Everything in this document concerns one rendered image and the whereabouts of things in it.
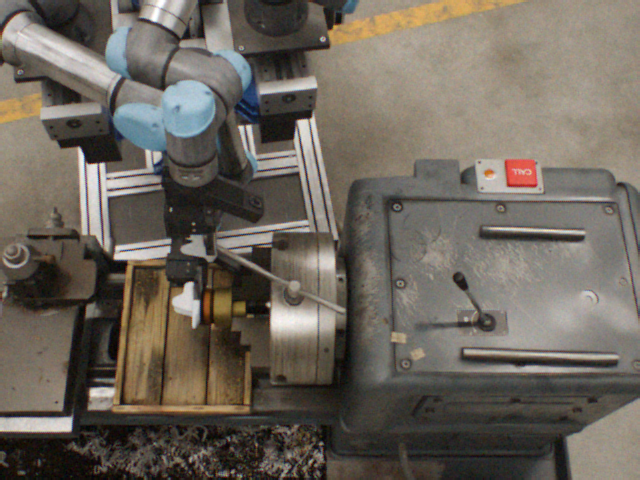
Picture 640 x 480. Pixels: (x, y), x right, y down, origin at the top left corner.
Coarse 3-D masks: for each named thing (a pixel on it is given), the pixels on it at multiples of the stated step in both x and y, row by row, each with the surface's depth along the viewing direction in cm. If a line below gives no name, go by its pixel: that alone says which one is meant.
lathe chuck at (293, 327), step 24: (288, 240) 153; (312, 240) 153; (288, 264) 148; (312, 264) 148; (312, 288) 146; (288, 312) 145; (312, 312) 145; (288, 336) 145; (312, 336) 146; (288, 360) 148; (312, 360) 148; (288, 384) 157; (312, 384) 157
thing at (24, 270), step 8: (24, 248) 156; (32, 248) 158; (32, 256) 156; (0, 264) 156; (8, 264) 154; (24, 264) 155; (32, 264) 156; (8, 272) 155; (16, 272) 155; (24, 272) 155; (32, 272) 156
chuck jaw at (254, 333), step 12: (240, 324) 156; (252, 324) 156; (264, 324) 156; (240, 336) 158; (252, 336) 155; (264, 336) 155; (252, 348) 154; (264, 348) 154; (252, 360) 153; (264, 360) 153; (252, 372) 155; (264, 372) 155
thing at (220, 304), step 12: (216, 288) 158; (228, 288) 159; (204, 300) 156; (216, 300) 156; (228, 300) 156; (240, 300) 157; (204, 312) 156; (216, 312) 156; (228, 312) 156; (240, 312) 157; (204, 324) 159; (216, 324) 157; (228, 324) 158
